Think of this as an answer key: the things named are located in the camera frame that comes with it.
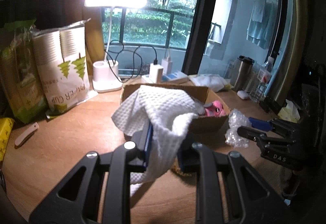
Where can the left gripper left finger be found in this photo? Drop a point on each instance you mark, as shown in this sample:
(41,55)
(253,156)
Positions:
(143,140)

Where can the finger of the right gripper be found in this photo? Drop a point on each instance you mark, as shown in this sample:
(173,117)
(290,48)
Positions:
(252,134)
(260,124)

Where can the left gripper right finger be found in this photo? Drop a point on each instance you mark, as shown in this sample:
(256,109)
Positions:
(187,156)

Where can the bubble wrap piece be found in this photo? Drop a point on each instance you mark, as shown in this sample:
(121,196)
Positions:
(236,119)

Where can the white waffle cloth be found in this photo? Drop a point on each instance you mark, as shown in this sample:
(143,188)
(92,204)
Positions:
(170,114)

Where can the pink plush toy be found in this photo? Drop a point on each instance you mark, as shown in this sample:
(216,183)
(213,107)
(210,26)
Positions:
(214,109)

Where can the yellow tissue pack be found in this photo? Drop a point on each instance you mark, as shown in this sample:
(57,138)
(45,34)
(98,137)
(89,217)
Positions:
(289,112)

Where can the cardboard box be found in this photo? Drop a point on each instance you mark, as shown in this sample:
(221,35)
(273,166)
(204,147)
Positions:
(200,96)

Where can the white earbud case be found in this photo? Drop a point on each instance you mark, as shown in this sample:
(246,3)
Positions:
(243,95)

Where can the plastic water bottle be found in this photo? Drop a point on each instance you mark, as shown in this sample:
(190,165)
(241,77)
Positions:
(264,75)

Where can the steel thermos mug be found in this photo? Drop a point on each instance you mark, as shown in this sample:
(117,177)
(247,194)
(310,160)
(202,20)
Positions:
(240,72)

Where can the white plastic packet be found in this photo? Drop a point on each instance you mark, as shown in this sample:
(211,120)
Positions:
(215,82)

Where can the white desk lamp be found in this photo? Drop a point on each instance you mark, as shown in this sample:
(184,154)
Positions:
(105,72)

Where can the blue white box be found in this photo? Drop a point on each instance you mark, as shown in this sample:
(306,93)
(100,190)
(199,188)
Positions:
(175,77)

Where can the white charger plug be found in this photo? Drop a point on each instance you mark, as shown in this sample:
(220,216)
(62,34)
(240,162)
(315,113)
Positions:
(166,63)

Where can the blue hanging towel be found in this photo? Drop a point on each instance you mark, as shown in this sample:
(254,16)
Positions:
(261,23)

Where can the balcony railing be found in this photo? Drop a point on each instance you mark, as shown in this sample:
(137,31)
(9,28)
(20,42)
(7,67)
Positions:
(163,28)

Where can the paper cup package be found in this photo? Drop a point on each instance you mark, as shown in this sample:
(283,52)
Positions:
(60,55)

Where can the beige folding knife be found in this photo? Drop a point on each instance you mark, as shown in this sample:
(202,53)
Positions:
(26,134)

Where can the green snack bag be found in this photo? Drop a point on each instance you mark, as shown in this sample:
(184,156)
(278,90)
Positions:
(19,76)

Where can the yellow box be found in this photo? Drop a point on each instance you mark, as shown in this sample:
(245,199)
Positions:
(6,125)

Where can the brown curtain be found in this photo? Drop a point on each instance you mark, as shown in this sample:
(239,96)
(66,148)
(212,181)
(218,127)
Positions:
(75,10)

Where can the white charger with cable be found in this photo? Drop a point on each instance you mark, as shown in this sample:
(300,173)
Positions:
(155,70)

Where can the black window frame post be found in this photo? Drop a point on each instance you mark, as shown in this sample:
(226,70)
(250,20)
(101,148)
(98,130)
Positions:
(198,36)

